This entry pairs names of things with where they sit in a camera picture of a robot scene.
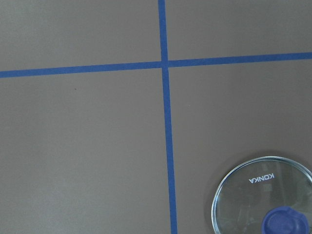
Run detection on glass pot lid purple knob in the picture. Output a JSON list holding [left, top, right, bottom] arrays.
[[211, 156, 312, 234]]

